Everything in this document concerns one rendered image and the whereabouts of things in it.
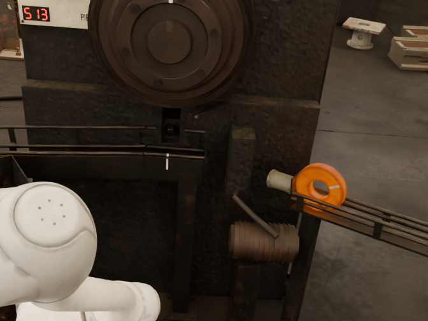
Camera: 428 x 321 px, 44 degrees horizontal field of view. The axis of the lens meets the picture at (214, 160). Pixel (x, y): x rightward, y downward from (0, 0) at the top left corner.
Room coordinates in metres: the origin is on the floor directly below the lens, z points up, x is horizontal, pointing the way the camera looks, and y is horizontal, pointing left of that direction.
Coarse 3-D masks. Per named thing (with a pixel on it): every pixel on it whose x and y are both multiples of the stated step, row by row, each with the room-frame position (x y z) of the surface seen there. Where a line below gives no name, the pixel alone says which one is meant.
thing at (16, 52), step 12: (0, 0) 3.93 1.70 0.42; (12, 0) 4.22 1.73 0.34; (0, 12) 3.93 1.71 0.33; (12, 12) 3.92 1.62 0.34; (0, 24) 3.93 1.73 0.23; (12, 24) 3.93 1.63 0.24; (0, 36) 3.90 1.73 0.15; (12, 36) 3.93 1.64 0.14; (0, 48) 3.86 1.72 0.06; (12, 48) 3.93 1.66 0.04
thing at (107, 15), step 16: (112, 0) 1.42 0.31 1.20; (128, 0) 1.40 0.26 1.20; (208, 0) 1.41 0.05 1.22; (224, 0) 1.42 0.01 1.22; (112, 16) 1.40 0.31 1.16; (224, 16) 1.41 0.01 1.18; (240, 16) 1.43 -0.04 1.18; (112, 32) 1.40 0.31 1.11; (224, 32) 1.41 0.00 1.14; (240, 32) 1.43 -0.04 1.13; (112, 48) 1.41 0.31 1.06; (224, 48) 1.41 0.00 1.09; (240, 48) 1.43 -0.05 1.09; (112, 64) 1.42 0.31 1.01; (224, 64) 1.42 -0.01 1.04; (128, 80) 1.42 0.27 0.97; (208, 80) 1.41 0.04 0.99; (160, 96) 1.42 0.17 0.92; (176, 96) 1.42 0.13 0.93; (192, 96) 1.43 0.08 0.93
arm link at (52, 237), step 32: (0, 192) 0.45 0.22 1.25; (32, 192) 0.43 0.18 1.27; (64, 192) 0.44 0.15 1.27; (0, 224) 0.40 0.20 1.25; (32, 224) 0.40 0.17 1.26; (64, 224) 0.41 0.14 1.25; (0, 256) 0.39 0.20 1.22; (32, 256) 0.39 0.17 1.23; (64, 256) 0.40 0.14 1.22; (0, 288) 0.38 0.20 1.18; (32, 288) 0.40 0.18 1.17; (64, 288) 0.43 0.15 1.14
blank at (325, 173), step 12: (312, 168) 1.35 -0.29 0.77; (324, 168) 1.33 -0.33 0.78; (300, 180) 1.36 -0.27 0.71; (312, 180) 1.34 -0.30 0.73; (324, 180) 1.32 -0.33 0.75; (336, 180) 1.30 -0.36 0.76; (300, 192) 1.36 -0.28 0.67; (312, 192) 1.35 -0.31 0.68; (336, 192) 1.30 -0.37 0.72; (336, 204) 1.29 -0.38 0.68
